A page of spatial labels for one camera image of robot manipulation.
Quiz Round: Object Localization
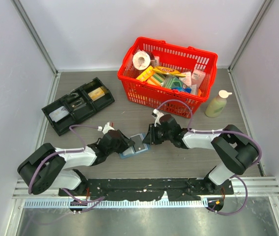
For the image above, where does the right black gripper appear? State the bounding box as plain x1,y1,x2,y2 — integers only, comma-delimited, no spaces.
143,123,172,145

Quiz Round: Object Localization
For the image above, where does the blue leather card holder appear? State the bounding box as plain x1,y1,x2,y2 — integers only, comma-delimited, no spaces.
119,133,150,159

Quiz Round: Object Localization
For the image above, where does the dark brown credit card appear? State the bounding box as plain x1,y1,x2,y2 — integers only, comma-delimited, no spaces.
130,134,146,152

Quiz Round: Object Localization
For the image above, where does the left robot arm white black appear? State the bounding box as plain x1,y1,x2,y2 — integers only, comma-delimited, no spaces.
17,129,135,196

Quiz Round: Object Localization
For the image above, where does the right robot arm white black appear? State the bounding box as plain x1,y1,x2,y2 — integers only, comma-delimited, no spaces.
143,114,262,194

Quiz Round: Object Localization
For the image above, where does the white card in tray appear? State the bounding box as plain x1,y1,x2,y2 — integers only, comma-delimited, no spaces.
49,106,69,122

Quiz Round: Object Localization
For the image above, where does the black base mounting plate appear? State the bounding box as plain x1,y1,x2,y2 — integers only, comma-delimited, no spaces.
69,178,234,202

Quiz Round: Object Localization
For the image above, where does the green patterned packet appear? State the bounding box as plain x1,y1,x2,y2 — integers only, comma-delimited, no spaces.
161,75,191,93

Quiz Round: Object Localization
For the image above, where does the yellow orange box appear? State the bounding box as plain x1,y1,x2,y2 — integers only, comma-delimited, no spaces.
136,66,165,86

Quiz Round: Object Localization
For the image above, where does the red plastic shopping basket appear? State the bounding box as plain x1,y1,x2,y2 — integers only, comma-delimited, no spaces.
117,37,218,118

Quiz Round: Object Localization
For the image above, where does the black compartment tray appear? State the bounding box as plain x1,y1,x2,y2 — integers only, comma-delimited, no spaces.
42,77,115,136

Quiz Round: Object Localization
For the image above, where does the yellow chips bag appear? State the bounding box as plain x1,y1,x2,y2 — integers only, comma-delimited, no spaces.
153,66,185,77

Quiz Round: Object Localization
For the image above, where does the green lotion bottle white cap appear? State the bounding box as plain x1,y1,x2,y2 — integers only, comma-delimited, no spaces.
205,90,233,118

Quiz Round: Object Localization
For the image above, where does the pink white packet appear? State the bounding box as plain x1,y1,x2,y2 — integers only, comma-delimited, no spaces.
191,69,206,86

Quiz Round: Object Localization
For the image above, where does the white tape roll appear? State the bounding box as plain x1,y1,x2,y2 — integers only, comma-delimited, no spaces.
132,51,152,70

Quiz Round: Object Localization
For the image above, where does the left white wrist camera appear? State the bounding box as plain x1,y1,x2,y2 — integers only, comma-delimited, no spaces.
97,121,115,134

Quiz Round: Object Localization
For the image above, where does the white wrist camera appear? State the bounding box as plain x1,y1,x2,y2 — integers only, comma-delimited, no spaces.
97,121,115,134
152,109,164,127

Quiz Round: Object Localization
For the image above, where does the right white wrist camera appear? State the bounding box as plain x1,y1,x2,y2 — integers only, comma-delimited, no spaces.
152,109,164,127

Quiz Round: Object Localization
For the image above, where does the white slotted cable duct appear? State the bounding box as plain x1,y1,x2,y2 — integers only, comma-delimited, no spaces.
24,198,208,208

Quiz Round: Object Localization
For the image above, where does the aluminium frame rail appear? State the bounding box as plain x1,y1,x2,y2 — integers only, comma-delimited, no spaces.
12,177,279,199

